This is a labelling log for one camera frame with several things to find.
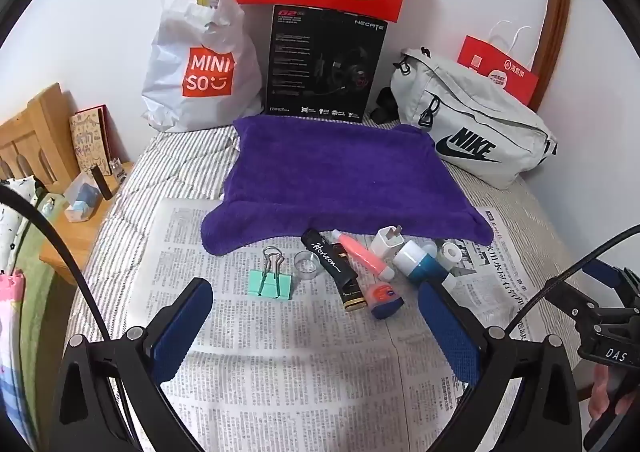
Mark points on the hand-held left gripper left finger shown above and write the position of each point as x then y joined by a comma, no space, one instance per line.
182,327

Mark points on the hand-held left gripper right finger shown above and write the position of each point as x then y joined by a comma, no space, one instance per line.
447,332

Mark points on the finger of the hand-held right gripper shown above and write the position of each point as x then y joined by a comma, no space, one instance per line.
575,302
605,277

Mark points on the blue jar orange label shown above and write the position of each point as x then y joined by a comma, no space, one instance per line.
386,302

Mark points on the blue and white bottle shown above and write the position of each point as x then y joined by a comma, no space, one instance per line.
420,267

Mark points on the green binder clip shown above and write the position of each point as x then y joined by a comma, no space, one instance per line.
270,284

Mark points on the white charger plug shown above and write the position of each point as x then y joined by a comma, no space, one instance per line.
387,242

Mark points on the pink tube white cap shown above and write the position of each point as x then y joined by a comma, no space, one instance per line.
362,254

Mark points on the small clear plastic cup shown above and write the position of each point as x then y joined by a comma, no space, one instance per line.
306,267

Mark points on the black tube white script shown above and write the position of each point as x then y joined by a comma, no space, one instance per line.
322,252

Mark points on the person's right hand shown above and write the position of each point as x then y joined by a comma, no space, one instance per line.
602,394

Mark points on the newspaper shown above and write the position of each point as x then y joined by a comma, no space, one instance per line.
300,372

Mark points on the wooden nightstand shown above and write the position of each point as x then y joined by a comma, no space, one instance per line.
65,242

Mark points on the small blue box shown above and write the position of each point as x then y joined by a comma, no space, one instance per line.
82,199

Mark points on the small black stick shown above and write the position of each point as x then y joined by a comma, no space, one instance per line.
101,183

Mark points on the small white figurine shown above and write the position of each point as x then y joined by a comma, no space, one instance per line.
116,168

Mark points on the pink patterned cloth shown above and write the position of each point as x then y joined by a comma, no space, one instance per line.
10,332

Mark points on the purple towel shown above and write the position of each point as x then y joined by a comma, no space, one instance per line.
345,176

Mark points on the white dotted pillow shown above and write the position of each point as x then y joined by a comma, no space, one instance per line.
15,227

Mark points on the patterned notebook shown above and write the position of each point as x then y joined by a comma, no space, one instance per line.
90,141

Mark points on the white waist bag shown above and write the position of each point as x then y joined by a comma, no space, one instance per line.
480,111

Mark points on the small red paper bag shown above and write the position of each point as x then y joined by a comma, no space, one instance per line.
500,69

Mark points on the wooden headboard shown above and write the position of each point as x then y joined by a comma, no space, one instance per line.
30,131

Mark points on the black headphone box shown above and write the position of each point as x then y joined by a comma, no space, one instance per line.
300,61

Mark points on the white plastic shopping bag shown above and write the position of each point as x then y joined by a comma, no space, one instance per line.
200,31

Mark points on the brown wooden frame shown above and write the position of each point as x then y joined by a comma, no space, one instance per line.
555,21

